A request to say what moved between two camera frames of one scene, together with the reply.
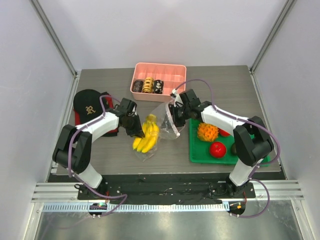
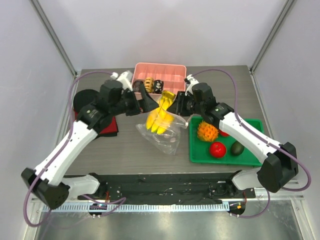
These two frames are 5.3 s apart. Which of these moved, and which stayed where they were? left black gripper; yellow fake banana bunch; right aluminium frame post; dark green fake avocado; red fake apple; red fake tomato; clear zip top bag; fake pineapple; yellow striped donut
Moved: left black gripper; yellow fake banana bunch; clear zip top bag
Stayed: red fake tomato; yellow striped donut; right aluminium frame post; red fake apple; fake pineapple; dark green fake avocado
